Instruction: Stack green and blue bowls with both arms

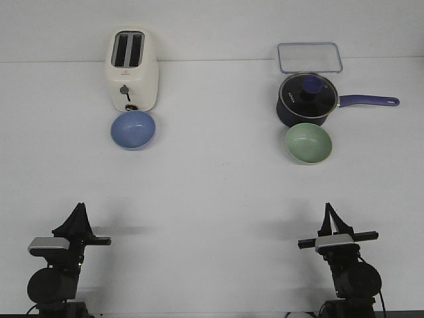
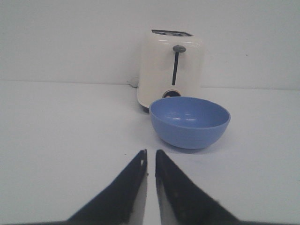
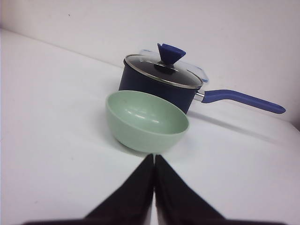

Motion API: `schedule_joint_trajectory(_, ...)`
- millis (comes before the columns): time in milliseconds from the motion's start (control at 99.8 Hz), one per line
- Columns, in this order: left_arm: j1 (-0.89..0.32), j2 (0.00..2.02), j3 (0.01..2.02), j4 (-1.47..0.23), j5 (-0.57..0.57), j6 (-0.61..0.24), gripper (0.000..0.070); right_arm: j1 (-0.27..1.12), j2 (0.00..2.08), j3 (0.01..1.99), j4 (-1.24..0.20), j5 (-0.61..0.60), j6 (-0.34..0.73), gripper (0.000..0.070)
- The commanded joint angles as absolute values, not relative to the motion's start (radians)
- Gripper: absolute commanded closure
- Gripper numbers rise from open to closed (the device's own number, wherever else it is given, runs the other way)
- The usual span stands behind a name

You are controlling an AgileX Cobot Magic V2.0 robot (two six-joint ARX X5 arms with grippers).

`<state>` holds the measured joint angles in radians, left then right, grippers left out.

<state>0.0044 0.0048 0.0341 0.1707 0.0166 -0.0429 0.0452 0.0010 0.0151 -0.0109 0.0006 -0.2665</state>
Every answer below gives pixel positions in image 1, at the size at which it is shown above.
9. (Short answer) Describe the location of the glass pot lid blue knob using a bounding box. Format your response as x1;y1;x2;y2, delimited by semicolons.
279;73;339;119

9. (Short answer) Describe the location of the blue bowl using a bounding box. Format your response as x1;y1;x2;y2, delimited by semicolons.
110;111;156;151

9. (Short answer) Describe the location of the green bowl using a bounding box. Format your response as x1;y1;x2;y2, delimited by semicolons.
286;123;333;165

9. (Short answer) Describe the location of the dark blue saucepan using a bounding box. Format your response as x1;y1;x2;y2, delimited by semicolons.
276;72;400;127

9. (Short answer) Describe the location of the cream two-slot toaster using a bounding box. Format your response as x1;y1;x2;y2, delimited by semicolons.
105;26;159;112

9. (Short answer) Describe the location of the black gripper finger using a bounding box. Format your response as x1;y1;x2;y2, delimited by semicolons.
62;203;92;232
319;203;354;236

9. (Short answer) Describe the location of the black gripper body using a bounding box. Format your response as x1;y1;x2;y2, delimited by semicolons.
52;228;111;265
297;231;378;262

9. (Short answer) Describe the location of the clear rectangular container lid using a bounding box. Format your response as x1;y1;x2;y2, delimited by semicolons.
277;42;343;74

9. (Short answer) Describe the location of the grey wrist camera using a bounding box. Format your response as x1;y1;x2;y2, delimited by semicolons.
28;237;70;256
315;234;354;252

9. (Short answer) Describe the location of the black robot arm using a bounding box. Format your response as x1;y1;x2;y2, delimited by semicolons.
297;203;382;317
27;203;111;317

